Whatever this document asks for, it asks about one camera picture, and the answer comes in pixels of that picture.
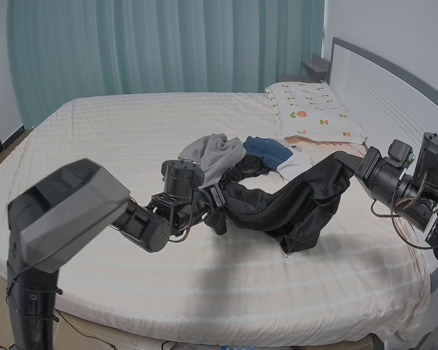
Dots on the black T-shirt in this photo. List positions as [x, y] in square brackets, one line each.
[295, 210]

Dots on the grey bedside table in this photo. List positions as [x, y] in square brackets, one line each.
[315, 67]

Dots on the blue-green curtain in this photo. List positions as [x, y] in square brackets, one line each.
[131, 31]

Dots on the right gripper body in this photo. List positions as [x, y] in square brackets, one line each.
[381, 177]

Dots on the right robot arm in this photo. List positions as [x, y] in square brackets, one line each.
[436, 159]

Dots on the bed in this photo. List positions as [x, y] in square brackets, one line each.
[131, 140]

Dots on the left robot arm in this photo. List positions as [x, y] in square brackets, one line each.
[69, 202]

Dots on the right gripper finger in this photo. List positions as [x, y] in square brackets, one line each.
[350, 159]

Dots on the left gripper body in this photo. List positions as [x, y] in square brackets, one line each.
[213, 197]

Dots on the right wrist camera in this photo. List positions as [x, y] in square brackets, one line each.
[399, 151]

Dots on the pile of clothes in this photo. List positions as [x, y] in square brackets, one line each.
[219, 151]

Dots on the white printed pillow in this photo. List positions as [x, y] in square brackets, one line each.
[314, 111]

